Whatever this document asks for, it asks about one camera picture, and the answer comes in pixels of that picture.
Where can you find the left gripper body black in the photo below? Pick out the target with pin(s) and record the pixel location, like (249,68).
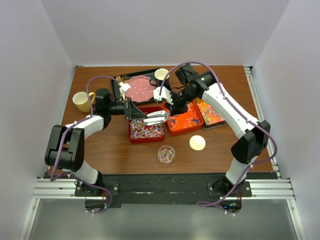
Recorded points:
(126,109)

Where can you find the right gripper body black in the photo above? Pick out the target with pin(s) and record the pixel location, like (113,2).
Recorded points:
(181,99)

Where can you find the orange tin of lollipops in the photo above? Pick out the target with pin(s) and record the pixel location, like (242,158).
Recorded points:
(187,122)

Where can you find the red tin of candies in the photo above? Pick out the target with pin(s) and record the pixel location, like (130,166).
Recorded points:
(138,133)

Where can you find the metal scoop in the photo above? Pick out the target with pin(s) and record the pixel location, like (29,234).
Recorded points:
(156,118)

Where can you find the gold tin of gummies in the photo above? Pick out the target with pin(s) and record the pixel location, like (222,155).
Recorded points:
(211,118)

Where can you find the gold jar lid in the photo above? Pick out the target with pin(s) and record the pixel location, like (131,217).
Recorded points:
(197,143)

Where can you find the clear plastic jar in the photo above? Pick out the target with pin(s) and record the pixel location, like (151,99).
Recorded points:
(166,154)

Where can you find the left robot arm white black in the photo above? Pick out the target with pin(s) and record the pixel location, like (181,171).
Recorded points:
(66,146)

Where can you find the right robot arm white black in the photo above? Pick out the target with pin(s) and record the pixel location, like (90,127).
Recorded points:
(252,135)

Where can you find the pink polka dot plate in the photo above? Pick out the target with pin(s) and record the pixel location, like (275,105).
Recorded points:
(141,89)

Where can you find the dark green mug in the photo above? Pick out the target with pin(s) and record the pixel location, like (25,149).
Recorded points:
(159,77)

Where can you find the yellow mug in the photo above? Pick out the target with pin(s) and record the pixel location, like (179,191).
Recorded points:
(84,101)

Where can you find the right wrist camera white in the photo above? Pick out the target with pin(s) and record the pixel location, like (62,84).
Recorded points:
(161,94)

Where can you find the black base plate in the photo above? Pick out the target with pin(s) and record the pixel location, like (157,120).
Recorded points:
(162,189)

